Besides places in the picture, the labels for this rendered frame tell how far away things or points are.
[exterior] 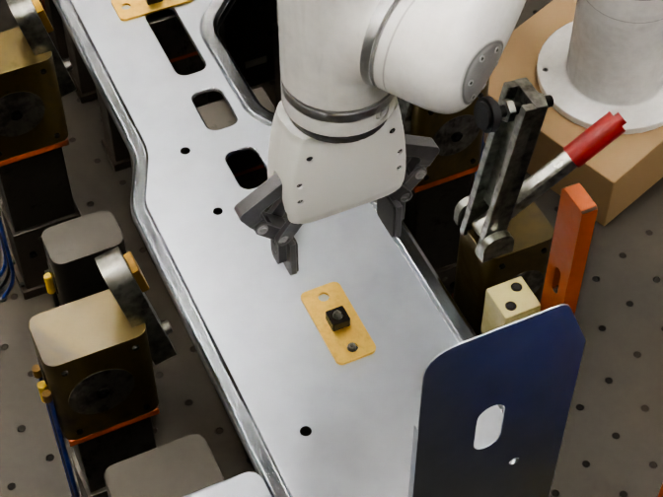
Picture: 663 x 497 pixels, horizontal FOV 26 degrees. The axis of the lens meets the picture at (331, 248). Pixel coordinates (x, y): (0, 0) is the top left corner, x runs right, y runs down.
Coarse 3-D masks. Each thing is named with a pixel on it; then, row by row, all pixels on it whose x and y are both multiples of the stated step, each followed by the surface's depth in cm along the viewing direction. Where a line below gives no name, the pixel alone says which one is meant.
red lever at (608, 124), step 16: (608, 112) 121; (592, 128) 121; (608, 128) 121; (576, 144) 122; (592, 144) 121; (608, 144) 122; (560, 160) 122; (576, 160) 122; (544, 176) 123; (560, 176) 123; (528, 192) 123; (544, 192) 123; (480, 224) 124
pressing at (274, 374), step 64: (64, 0) 153; (128, 64) 146; (128, 128) 141; (192, 128) 141; (256, 128) 141; (192, 192) 135; (192, 256) 131; (256, 256) 131; (320, 256) 131; (384, 256) 131; (192, 320) 126; (256, 320) 126; (384, 320) 126; (448, 320) 126; (256, 384) 122; (320, 384) 122; (384, 384) 122; (256, 448) 118; (320, 448) 118; (384, 448) 118
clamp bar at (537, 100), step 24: (504, 96) 114; (528, 96) 113; (480, 120) 113; (504, 120) 114; (528, 120) 113; (504, 144) 118; (528, 144) 115; (480, 168) 121; (504, 168) 117; (480, 192) 123; (504, 192) 119; (504, 216) 122; (480, 240) 123
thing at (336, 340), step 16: (320, 288) 128; (336, 288) 128; (304, 304) 127; (320, 304) 127; (336, 304) 127; (320, 320) 126; (336, 320) 125; (352, 320) 126; (336, 336) 125; (352, 336) 125; (368, 336) 125; (336, 352) 124; (352, 352) 124; (368, 352) 124
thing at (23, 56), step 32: (0, 64) 140; (32, 64) 140; (0, 96) 141; (32, 96) 143; (0, 128) 144; (32, 128) 146; (64, 128) 148; (0, 160) 147; (32, 160) 150; (64, 160) 152; (0, 192) 157; (32, 192) 154; (64, 192) 156; (0, 224) 156; (32, 224) 157; (32, 256) 160; (0, 288) 166; (32, 288) 164
